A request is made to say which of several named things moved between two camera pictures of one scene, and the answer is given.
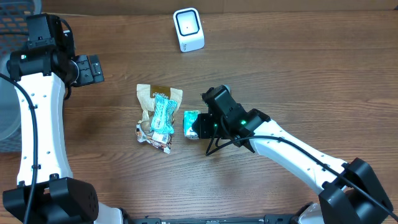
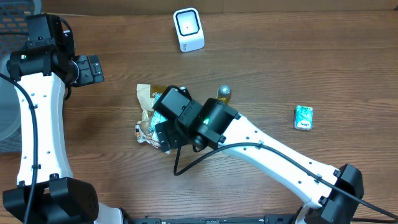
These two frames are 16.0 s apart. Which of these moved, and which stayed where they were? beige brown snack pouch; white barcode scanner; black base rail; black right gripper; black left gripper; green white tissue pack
Moved: black right gripper; green white tissue pack
Stayed: black base rail; black left gripper; beige brown snack pouch; white barcode scanner
